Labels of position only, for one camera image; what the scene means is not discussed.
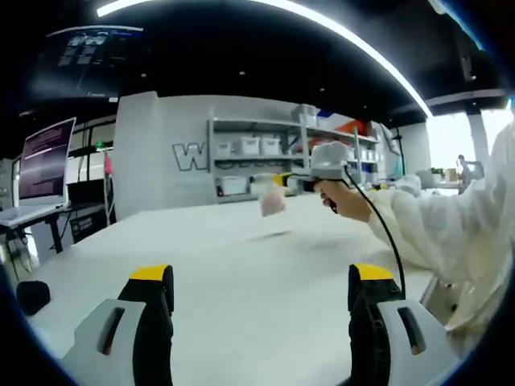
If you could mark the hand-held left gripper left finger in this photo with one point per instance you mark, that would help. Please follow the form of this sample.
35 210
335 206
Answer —
124 325

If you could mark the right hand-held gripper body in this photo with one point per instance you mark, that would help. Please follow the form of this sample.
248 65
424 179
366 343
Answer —
330 158

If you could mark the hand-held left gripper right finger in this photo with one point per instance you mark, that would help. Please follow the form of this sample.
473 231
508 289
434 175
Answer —
392 325

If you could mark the clear resealable bag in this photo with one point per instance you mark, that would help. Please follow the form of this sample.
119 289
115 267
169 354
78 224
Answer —
273 203

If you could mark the person's right hand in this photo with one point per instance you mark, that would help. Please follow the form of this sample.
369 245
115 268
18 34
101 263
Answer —
350 201

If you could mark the grey metal shelf unit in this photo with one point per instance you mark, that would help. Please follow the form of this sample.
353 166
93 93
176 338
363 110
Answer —
304 136

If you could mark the orange box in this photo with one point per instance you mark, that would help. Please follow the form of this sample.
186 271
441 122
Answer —
354 126

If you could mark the row of white storage boxes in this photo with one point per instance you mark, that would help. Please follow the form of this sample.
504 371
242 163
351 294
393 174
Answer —
249 144

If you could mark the yellow black tool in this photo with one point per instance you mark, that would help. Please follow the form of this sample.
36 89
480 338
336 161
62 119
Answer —
380 187

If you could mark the teal cloth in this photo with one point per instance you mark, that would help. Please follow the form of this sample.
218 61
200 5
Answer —
398 167

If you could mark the person in white clothes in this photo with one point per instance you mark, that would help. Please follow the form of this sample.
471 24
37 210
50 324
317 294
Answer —
479 305

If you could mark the black round pouch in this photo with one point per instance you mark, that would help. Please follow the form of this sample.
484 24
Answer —
33 297

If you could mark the black cabinet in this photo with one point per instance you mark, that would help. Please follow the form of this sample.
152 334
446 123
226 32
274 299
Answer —
86 227

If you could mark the long ceiling light strip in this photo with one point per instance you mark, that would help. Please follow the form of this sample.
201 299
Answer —
382 58

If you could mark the white desk with black legs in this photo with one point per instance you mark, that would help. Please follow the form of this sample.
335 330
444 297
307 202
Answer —
24 213

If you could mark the pink hanging cloth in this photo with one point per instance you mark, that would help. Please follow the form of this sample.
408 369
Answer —
108 165

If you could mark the computer monitor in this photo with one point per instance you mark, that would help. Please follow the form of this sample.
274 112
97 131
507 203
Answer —
44 161

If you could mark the ceiling-hung display screen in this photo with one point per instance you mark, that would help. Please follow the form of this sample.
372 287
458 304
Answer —
88 56

